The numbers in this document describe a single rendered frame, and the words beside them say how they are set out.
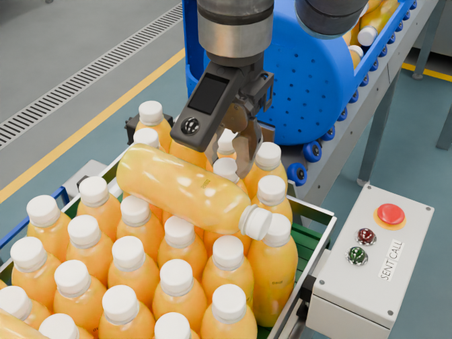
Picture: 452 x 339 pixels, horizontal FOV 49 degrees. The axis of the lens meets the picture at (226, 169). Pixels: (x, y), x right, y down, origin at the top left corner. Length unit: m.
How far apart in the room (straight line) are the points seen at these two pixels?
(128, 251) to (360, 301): 0.29
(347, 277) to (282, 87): 0.41
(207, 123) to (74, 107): 2.25
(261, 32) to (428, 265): 1.65
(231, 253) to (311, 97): 0.38
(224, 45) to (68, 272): 0.33
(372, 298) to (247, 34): 0.34
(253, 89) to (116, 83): 2.33
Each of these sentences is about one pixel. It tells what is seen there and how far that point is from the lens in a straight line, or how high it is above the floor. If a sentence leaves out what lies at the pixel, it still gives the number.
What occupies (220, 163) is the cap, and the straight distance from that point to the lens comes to 0.75.
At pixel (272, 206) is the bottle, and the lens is 0.73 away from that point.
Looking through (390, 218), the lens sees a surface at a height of 1.11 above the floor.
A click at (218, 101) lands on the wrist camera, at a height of 1.26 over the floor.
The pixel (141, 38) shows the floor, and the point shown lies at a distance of 3.37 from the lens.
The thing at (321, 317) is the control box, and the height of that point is 1.04.
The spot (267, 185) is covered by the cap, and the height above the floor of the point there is 1.11.
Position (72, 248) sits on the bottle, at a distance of 0.71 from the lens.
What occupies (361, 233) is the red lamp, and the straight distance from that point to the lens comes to 0.68.
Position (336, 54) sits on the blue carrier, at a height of 1.18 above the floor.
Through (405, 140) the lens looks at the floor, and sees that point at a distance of 2.65.
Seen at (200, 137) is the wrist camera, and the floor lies 1.23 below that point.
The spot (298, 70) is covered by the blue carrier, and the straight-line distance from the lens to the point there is 0.90.
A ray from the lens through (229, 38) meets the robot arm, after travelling 0.59.
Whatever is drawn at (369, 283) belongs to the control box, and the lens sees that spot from 0.65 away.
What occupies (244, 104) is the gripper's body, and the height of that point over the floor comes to 1.24.
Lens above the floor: 1.62
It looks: 44 degrees down
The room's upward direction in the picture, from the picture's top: straight up
